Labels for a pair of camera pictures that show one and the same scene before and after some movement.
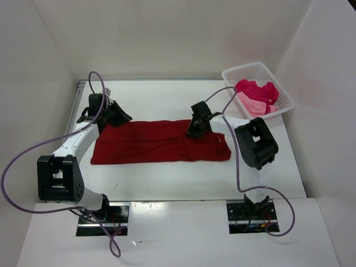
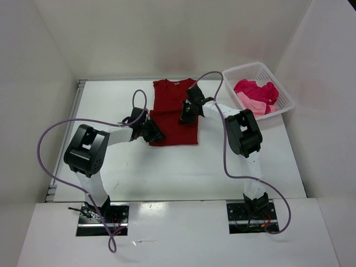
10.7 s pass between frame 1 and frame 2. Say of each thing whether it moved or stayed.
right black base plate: stayed
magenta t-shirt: stayed
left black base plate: stayed
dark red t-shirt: moved
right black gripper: moved
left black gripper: moved
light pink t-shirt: stayed
